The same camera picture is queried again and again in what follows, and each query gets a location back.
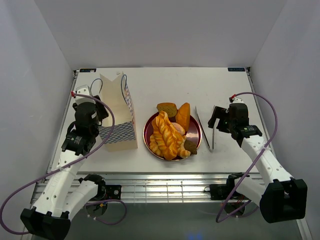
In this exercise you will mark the long twisted bread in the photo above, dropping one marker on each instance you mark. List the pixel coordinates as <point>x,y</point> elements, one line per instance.
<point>166,136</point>

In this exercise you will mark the twisted ring bread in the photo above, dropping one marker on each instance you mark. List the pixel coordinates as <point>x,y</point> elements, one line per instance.
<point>153,146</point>

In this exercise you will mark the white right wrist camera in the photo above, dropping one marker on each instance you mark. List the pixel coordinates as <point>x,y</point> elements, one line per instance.
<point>236,100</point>

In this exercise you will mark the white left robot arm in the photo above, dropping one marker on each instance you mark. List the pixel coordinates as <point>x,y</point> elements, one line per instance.
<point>51,215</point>

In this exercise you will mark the brown bread slice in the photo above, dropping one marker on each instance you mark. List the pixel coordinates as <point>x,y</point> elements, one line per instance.
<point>168,107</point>

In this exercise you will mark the right black table label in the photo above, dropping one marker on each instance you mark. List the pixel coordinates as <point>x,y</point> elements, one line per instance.
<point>236,69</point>

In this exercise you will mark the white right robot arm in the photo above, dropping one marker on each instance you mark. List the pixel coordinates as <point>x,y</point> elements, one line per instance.
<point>282,197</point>

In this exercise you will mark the black table label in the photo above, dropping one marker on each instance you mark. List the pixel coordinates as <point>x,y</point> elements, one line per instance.
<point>236,69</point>
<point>87,70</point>

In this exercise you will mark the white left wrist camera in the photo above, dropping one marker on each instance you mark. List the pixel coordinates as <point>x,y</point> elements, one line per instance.
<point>81,93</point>

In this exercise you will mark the metal kitchen tongs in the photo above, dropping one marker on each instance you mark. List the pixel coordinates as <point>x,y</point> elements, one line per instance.
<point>207,133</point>

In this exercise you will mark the aluminium frame rail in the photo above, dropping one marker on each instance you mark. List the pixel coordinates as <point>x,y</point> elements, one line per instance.
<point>147,188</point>

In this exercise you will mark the blue checkered paper bag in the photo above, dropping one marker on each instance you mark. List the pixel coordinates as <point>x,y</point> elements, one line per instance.
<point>116,94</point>

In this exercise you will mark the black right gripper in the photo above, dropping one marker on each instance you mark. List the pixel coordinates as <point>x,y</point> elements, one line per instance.
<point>220,113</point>

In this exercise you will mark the left black table label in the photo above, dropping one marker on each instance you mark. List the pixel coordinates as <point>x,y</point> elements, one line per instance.
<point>87,70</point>

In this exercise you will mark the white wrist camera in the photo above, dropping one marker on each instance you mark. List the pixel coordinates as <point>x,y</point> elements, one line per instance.
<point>81,93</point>
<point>236,100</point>

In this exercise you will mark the dark brown bread wedge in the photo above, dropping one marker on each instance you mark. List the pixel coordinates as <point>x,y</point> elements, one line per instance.
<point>190,146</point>

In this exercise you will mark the orange oval bread loaf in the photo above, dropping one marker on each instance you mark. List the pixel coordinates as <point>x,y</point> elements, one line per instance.
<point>183,116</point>

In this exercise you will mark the small croissant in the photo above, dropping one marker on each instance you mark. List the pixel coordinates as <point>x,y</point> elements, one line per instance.
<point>182,152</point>

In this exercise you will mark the pink sugared donut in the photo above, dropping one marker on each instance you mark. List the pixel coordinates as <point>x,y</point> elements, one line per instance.
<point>179,128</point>

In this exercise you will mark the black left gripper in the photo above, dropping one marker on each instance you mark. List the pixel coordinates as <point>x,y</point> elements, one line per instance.
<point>103,112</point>

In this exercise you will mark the dark red round plate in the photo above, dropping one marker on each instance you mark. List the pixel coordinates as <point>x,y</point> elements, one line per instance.
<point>193,134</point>

